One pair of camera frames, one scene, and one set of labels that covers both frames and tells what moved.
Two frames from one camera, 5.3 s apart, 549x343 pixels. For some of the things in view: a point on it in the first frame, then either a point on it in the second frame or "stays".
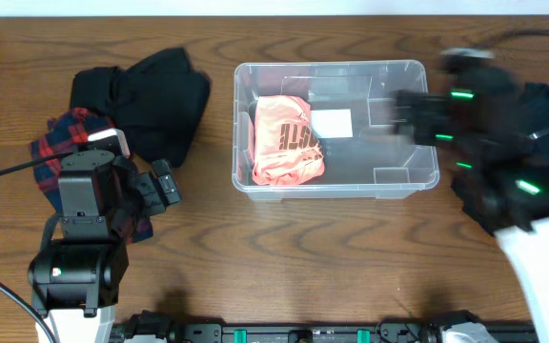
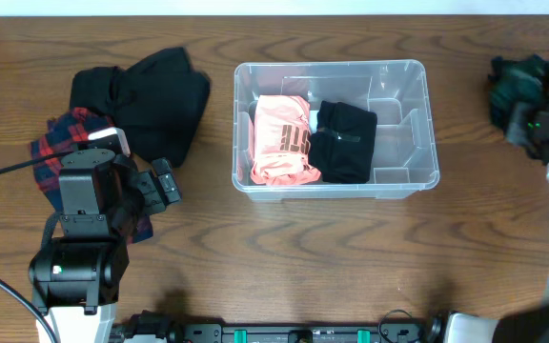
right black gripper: [446, 110] → [522, 130]
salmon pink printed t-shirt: [284, 147] stays
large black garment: [157, 101] stays
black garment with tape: [504, 187] → [342, 148]
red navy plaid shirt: [66, 132] stays
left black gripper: [161, 186] stays
